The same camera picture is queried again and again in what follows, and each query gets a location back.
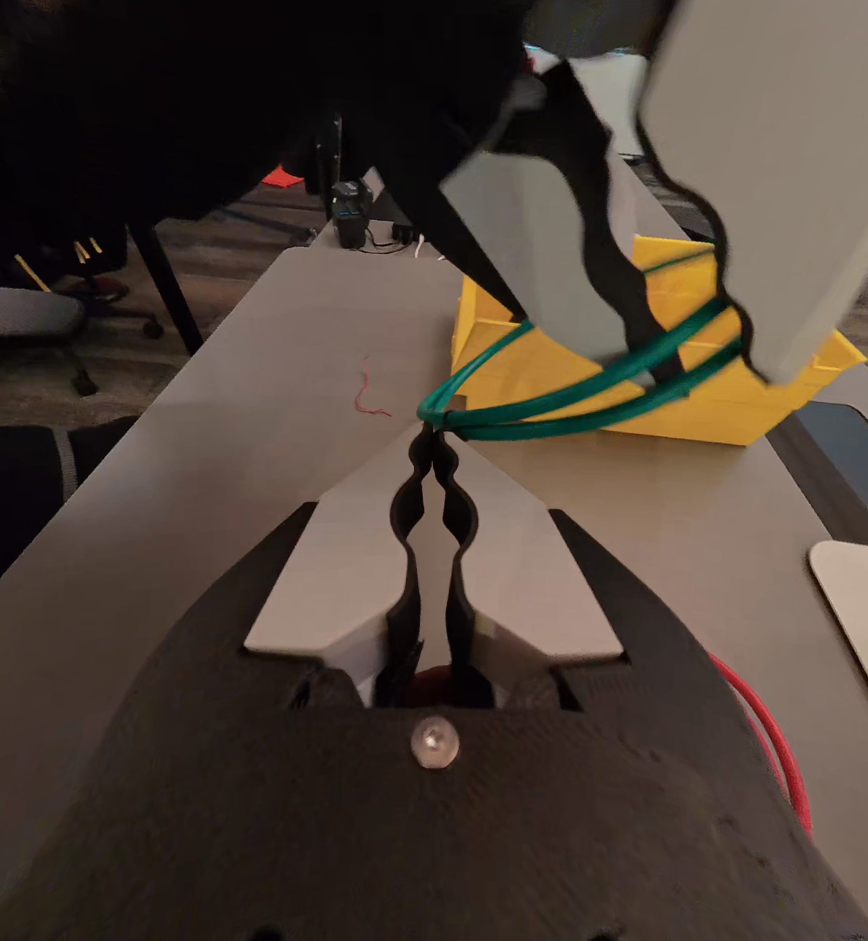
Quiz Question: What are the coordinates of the small black device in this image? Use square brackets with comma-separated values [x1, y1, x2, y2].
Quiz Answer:
[331, 180, 374, 249]

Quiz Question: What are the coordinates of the yellow plastic bin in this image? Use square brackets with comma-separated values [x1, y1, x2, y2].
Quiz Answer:
[450, 235, 868, 447]

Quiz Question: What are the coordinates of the green ethernet cable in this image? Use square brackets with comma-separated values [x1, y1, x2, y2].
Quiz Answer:
[417, 246, 744, 442]

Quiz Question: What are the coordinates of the person's left forearm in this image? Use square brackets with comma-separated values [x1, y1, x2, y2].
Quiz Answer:
[0, 0, 523, 222]

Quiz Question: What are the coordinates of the red thread scrap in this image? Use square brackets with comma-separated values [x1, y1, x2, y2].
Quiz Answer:
[353, 356, 392, 419]

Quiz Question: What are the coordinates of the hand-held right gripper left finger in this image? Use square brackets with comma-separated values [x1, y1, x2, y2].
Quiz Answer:
[244, 422, 436, 708]

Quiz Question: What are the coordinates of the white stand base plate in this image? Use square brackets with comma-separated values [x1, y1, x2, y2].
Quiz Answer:
[809, 540, 868, 743]

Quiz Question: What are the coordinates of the grey office chair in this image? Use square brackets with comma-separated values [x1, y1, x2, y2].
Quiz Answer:
[0, 287, 104, 398]

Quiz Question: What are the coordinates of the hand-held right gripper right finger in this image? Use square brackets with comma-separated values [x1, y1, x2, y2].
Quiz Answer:
[437, 432, 626, 708]

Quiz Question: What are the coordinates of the red ethernet cable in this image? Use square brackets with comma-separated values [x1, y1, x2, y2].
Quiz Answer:
[709, 653, 813, 835]

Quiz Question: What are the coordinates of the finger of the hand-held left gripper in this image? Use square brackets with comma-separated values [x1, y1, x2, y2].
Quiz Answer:
[634, 0, 868, 388]
[437, 62, 691, 387]

